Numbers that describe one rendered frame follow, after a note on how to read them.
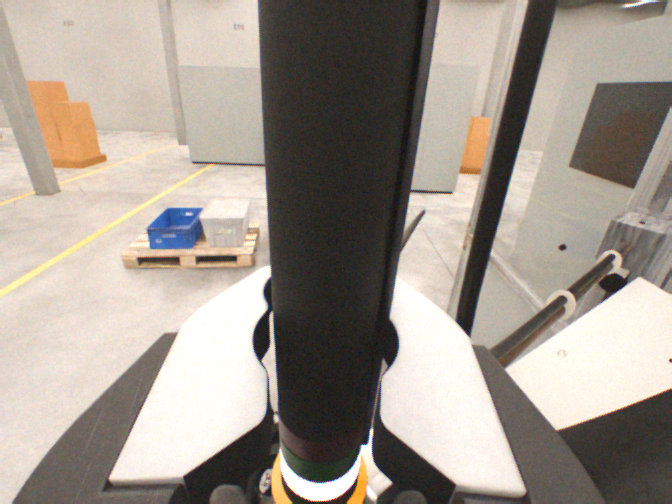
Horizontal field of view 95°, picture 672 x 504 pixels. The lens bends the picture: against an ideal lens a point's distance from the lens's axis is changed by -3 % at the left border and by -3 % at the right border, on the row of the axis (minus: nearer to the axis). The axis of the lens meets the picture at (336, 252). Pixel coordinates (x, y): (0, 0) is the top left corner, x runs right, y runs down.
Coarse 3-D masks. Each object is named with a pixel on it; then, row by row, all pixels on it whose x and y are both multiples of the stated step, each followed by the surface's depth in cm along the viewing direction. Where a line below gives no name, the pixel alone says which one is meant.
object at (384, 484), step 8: (376, 480) 16; (384, 480) 16; (368, 488) 16; (376, 488) 16; (384, 488) 16; (392, 488) 17; (368, 496) 16; (376, 496) 16; (384, 496) 16; (392, 496) 17
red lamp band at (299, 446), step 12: (288, 432) 11; (360, 432) 11; (288, 444) 11; (300, 444) 11; (312, 444) 10; (324, 444) 10; (336, 444) 11; (348, 444) 11; (300, 456) 11; (312, 456) 11; (324, 456) 11; (336, 456) 11
